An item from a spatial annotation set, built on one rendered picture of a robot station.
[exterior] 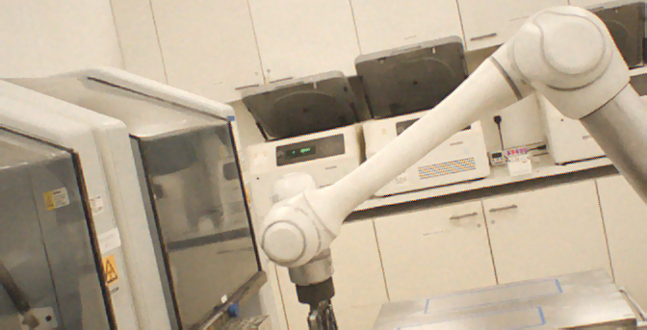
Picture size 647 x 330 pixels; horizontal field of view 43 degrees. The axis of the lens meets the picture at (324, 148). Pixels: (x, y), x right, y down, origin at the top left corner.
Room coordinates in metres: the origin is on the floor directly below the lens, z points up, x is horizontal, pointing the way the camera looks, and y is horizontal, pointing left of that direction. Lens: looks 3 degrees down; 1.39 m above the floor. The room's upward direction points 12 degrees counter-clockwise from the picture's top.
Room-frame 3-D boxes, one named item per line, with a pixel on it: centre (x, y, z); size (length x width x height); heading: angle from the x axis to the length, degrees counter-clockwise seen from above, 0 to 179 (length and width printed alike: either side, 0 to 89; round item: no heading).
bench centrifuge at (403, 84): (4.14, -0.51, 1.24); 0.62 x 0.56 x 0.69; 170
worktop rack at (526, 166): (3.86, -0.89, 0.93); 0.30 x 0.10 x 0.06; 163
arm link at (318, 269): (1.60, 0.07, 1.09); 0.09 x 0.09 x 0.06
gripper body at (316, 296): (1.60, 0.07, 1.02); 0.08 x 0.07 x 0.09; 169
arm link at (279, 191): (1.59, 0.07, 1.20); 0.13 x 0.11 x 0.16; 174
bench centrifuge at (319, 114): (4.25, 0.06, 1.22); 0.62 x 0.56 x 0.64; 167
